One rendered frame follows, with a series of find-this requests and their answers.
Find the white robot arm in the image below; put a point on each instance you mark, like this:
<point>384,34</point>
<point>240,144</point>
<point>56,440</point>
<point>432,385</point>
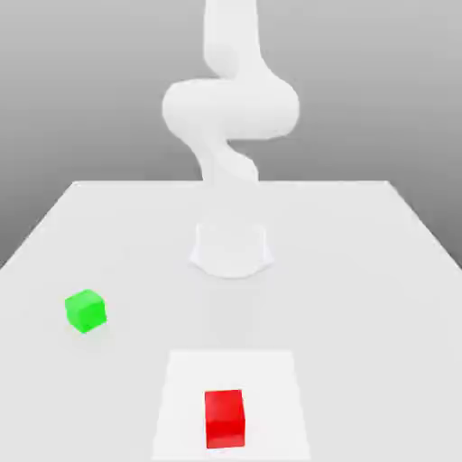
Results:
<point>231,108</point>

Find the small green cube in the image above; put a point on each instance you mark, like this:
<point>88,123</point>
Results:
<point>86,311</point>

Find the small red cube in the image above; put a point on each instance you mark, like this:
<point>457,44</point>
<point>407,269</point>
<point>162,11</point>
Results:
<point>224,418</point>

